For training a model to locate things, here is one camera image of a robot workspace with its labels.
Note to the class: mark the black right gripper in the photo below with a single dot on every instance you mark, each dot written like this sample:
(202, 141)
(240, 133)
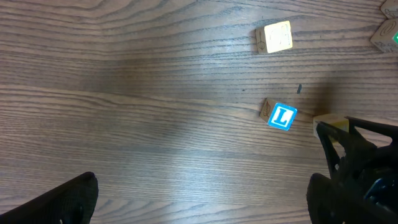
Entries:
(365, 169)

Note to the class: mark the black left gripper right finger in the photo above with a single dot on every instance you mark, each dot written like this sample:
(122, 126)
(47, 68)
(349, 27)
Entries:
(331, 203)

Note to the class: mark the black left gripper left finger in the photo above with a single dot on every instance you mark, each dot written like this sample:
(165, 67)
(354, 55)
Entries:
(73, 202)

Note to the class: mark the yellow K wooden block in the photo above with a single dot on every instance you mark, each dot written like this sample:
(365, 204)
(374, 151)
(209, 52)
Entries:
(336, 120)

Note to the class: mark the blue L wooden block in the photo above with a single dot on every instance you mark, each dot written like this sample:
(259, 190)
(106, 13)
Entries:
(277, 114)

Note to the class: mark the green Z wooden block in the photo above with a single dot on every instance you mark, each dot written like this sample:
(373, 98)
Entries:
(385, 38)

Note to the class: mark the green E wooden block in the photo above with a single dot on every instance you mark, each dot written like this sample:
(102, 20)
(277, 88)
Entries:
(390, 9)

